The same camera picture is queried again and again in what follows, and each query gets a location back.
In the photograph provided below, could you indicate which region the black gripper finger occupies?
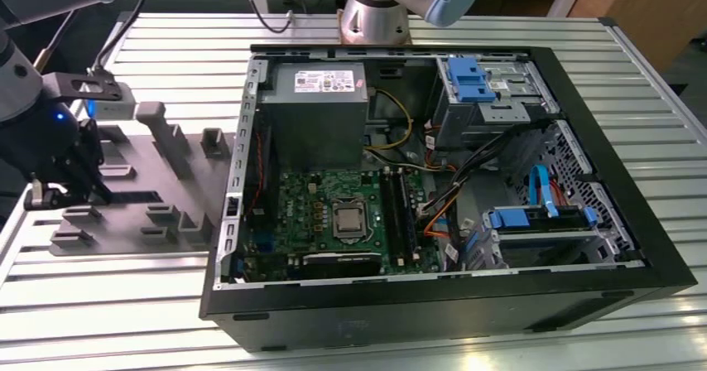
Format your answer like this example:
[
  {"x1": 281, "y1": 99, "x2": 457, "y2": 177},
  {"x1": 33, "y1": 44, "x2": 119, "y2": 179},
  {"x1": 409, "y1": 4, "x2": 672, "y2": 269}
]
[
  {"x1": 25, "y1": 171, "x2": 94, "y2": 210},
  {"x1": 71, "y1": 118, "x2": 111, "y2": 205}
]

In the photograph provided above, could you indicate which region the RAM slot with white clips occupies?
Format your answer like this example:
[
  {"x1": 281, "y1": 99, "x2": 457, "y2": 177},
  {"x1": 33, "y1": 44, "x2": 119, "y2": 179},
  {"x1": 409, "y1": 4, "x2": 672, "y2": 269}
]
[
  {"x1": 395, "y1": 166, "x2": 419, "y2": 261},
  {"x1": 383, "y1": 166, "x2": 405, "y2": 264}
]

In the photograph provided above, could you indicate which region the grey parts rack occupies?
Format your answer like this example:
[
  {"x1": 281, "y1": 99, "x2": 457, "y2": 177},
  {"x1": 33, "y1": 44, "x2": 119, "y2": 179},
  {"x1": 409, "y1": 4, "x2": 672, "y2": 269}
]
[{"x1": 49, "y1": 99, "x2": 237, "y2": 258}]

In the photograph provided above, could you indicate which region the green motherboard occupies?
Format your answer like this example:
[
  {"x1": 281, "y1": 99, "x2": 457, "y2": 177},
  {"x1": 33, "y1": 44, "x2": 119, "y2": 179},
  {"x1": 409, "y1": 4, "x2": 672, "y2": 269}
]
[{"x1": 242, "y1": 166, "x2": 443, "y2": 277}]

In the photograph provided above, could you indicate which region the grey power supply unit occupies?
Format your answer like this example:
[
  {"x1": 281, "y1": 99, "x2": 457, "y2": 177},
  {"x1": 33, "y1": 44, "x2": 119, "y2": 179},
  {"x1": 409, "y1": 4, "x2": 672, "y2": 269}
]
[{"x1": 258, "y1": 60, "x2": 370, "y2": 172}]

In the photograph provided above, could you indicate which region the metal CPU socket cover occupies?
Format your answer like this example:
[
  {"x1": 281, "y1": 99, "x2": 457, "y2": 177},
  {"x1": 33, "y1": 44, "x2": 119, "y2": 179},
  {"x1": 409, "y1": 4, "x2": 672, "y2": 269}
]
[{"x1": 330, "y1": 196, "x2": 374, "y2": 244}]

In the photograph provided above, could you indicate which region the silver CPU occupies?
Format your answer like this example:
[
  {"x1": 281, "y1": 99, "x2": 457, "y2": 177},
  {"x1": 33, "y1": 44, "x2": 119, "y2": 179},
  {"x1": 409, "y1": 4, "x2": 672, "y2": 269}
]
[{"x1": 335, "y1": 209, "x2": 366, "y2": 234}]

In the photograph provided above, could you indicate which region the black graphics card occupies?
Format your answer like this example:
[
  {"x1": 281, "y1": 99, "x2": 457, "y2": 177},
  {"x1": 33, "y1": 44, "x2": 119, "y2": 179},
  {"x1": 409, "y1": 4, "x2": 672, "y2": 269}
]
[{"x1": 301, "y1": 249, "x2": 383, "y2": 277}]

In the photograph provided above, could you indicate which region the black PC case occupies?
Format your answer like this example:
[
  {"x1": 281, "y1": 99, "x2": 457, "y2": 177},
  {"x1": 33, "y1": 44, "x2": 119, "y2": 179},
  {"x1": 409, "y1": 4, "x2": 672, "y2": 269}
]
[{"x1": 198, "y1": 43, "x2": 698, "y2": 352}]

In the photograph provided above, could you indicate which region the blue plastic drive latch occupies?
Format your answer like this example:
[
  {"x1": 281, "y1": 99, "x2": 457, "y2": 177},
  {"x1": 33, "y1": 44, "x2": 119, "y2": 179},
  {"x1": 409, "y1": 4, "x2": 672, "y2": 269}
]
[{"x1": 447, "y1": 57, "x2": 498, "y2": 104}]

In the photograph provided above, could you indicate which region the tall grey metal drive cage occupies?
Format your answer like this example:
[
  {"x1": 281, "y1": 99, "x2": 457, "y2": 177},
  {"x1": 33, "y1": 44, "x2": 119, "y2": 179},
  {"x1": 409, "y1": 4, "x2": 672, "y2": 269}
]
[{"x1": 433, "y1": 55, "x2": 561, "y2": 152}]

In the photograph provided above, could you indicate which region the low grey metal disk bay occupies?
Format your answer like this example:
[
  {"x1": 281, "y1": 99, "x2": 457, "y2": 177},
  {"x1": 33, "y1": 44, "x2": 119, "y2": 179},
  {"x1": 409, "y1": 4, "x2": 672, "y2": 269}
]
[{"x1": 461, "y1": 205, "x2": 646, "y2": 272}]

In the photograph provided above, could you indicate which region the hard disk in blue carrier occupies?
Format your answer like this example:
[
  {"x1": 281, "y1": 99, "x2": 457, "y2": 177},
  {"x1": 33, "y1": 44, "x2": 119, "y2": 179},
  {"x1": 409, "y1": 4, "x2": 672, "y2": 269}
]
[{"x1": 489, "y1": 205, "x2": 602, "y2": 234}]

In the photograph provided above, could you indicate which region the brown wooden cabinet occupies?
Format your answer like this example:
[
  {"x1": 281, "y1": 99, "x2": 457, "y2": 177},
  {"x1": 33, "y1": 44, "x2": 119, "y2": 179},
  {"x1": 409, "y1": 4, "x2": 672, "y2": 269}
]
[{"x1": 574, "y1": 0, "x2": 707, "y2": 74}]

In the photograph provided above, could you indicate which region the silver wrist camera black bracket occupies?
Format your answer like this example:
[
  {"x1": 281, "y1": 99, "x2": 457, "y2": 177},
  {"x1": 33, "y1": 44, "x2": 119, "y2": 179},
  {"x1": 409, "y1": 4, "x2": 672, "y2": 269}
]
[{"x1": 42, "y1": 71, "x2": 139, "y2": 120}]

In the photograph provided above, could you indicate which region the hanging black cable with plug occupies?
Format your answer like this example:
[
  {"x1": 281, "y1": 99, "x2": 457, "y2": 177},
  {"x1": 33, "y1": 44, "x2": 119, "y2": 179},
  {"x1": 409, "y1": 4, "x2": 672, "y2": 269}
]
[{"x1": 238, "y1": 0, "x2": 299, "y2": 33}]

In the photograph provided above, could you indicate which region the yellow black power cable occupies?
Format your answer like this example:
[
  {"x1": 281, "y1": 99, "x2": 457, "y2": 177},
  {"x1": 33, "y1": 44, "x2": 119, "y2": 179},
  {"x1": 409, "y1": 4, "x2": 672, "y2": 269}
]
[{"x1": 363, "y1": 89, "x2": 415, "y2": 152}]

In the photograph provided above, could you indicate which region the red orange black wire bundle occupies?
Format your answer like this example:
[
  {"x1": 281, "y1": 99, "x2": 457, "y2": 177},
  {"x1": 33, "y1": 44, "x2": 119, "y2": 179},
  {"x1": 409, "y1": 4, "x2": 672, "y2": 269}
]
[{"x1": 422, "y1": 155, "x2": 461, "y2": 176}]

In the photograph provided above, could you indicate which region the black cable bundle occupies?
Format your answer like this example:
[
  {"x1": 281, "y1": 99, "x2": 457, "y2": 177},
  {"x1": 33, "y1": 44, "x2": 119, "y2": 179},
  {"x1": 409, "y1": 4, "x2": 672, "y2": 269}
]
[{"x1": 419, "y1": 120, "x2": 554, "y2": 223}]

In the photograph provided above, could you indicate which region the blue flat wire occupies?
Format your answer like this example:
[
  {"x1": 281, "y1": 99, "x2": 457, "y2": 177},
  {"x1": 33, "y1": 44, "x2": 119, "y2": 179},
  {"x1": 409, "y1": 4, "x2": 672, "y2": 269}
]
[{"x1": 529, "y1": 164, "x2": 561, "y2": 217}]

